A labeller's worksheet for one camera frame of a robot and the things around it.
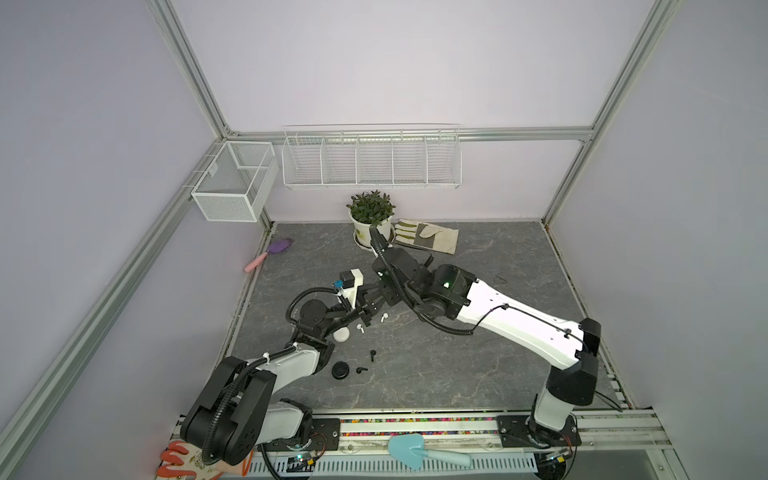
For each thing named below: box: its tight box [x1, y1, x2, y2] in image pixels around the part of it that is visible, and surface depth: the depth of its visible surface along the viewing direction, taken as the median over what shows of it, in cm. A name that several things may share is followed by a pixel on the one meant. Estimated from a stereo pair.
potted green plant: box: [346, 190, 397, 252], surface depth 104 cm
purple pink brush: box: [243, 238, 293, 273], surface depth 114 cm
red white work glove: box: [157, 441, 254, 480], surface depth 70 cm
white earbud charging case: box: [333, 327, 350, 342], surface depth 91 cm
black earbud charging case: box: [331, 361, 350, 380], surface depth 84 cm
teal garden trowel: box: [388, 433, 473, 469], surface depth 72 cm
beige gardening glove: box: [394, 218, 460, 255], surface depth 118 cm
